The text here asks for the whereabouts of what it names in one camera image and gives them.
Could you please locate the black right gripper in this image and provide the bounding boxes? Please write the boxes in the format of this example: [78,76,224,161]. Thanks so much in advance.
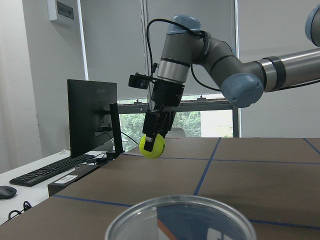
[142,80,185,152]

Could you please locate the yellow tennis ball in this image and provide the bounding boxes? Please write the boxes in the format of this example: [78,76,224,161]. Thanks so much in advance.
[139,134,166,159]

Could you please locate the white blue tennis ball can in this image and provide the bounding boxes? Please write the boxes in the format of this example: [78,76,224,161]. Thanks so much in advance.
[104,195,257,240]

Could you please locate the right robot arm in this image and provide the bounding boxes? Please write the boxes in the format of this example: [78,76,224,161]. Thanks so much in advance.
[139,15,320,157]

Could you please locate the black monitor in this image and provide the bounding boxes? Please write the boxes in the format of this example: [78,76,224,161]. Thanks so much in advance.
[67,79,124,158]

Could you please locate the black box with label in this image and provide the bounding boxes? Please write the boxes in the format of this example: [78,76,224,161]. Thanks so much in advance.
[47,164,101,197]

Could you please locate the black keyboard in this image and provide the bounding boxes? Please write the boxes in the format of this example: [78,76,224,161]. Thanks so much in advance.
[9,154,95,187]

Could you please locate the black computer mouse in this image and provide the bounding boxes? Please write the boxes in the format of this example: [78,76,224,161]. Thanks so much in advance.
[0,185,17,200]

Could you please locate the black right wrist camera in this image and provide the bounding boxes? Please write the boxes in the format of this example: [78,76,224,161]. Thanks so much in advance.
[128,73,152,90]

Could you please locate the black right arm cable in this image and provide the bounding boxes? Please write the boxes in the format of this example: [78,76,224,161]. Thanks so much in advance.
[145,18,223,111]

